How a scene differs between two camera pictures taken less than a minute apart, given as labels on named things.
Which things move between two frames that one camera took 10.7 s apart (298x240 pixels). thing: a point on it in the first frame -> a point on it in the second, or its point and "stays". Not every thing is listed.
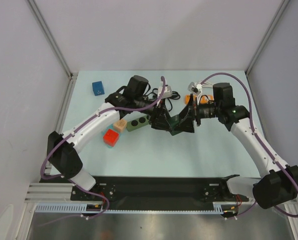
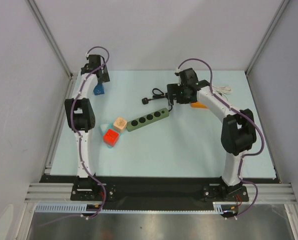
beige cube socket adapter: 120,125 stays
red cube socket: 111,137 stays
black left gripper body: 155,109 -> 105,76
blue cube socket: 98,88 stays
